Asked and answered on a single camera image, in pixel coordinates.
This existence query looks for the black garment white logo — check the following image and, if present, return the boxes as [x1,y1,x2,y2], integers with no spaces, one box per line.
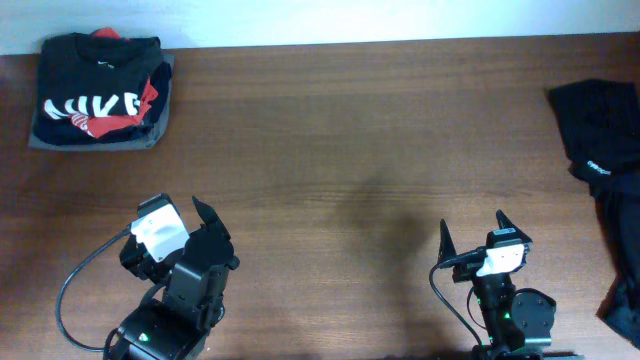
[545,79,639,347]

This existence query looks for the grey folded garment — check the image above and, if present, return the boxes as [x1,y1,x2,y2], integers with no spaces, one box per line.
[28,54,175,152]

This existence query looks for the red folded shirt white lettering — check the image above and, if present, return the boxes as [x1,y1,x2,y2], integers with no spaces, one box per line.
[58,33,163,138]

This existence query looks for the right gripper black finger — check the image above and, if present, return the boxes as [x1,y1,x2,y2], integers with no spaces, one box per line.
[438,219,457,264]
[496,210,532,244]

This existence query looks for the navy folded garment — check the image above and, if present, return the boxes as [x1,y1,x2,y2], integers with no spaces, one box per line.
[29,59,174,151]

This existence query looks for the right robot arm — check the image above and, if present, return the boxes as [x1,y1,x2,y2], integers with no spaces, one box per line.
[429,211,556,359]

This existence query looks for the dark green t-shirt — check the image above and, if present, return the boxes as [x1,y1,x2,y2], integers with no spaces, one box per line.
[37,33,164,138]

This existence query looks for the right black camera cable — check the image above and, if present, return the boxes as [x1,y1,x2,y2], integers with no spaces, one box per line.
[428,249,490,349]

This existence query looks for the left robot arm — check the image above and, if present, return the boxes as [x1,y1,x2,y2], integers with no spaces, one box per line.
[103,193,240,360]

